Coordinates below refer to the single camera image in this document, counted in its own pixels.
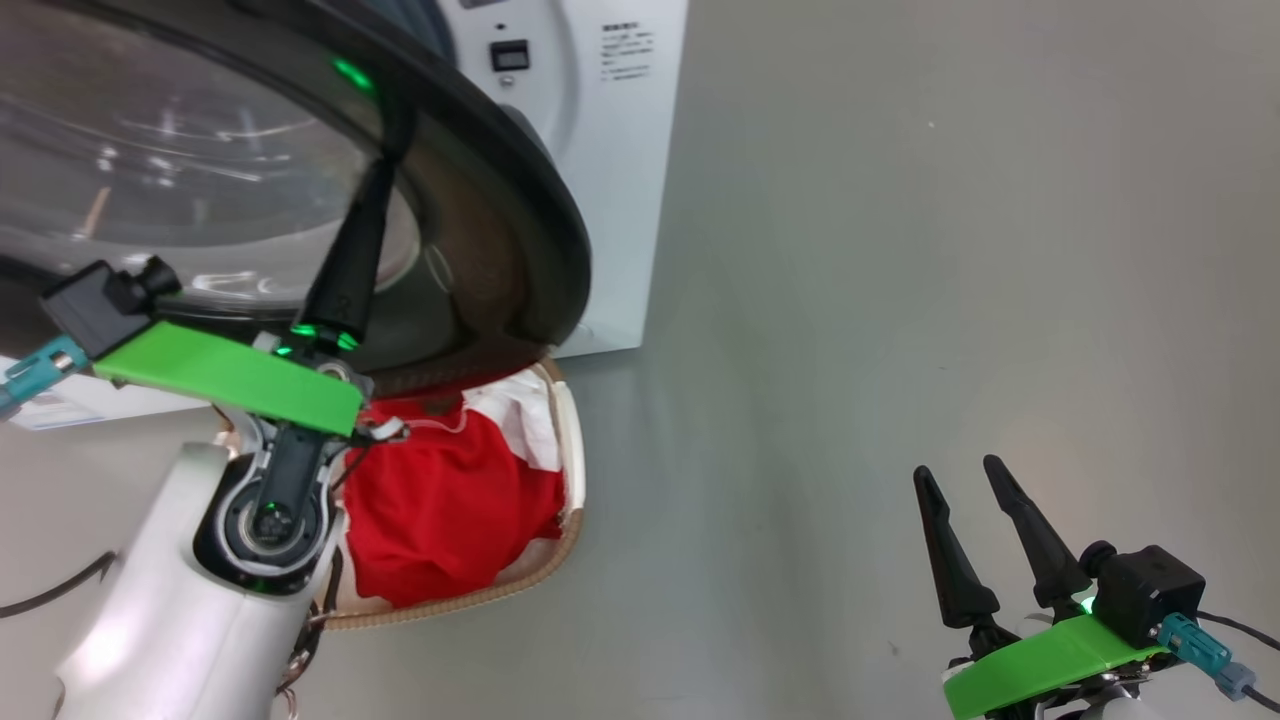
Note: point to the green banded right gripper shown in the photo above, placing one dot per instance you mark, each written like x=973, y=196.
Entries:
x=1040, y=665

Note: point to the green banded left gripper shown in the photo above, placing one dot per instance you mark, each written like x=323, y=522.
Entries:
x=230, y=375

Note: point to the black round glass washer door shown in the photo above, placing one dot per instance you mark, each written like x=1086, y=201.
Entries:
x=500, y=250

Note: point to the red garment with white trim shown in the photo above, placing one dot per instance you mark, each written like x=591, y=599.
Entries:
x=440, y=520

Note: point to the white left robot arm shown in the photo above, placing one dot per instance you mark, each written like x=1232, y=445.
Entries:
x=150, y=620

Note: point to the grey rubber door gasket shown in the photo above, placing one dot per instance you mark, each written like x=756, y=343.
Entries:
x=425, y=25

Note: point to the black door latch socket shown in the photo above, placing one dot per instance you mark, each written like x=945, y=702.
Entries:
x=510, y=55

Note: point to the white front-load washing machine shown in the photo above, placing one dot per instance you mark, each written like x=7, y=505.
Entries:
x=620, y=200

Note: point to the cream perforated laundry basket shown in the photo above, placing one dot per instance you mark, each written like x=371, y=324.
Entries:
x=572, y=450

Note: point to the printed text instruction sticker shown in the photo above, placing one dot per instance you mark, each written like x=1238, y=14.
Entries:
x=625, y=50

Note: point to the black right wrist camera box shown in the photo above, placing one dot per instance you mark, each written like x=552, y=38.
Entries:
x=1150, y=590

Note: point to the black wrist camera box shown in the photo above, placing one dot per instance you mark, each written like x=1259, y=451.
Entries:
x=95, y=305
x=1150, y=590

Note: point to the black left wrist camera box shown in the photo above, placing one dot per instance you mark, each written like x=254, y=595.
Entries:
x=95, y=305

